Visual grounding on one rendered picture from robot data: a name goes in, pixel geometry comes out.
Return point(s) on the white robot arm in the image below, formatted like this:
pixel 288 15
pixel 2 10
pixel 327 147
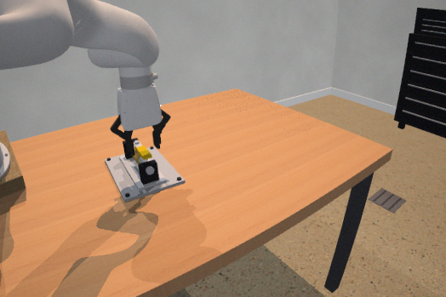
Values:
pixel 33 32

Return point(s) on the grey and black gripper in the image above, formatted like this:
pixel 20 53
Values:
pixel 141 108

